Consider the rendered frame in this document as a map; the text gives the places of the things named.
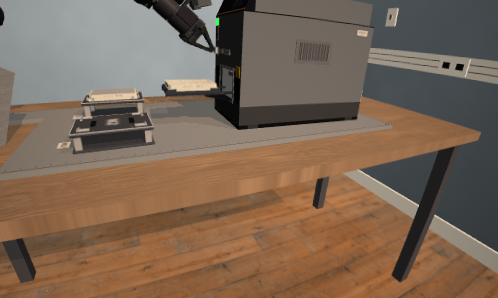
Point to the small white label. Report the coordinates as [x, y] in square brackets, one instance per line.
[64, 145]

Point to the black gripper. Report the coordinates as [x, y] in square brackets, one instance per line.
[176, 22]

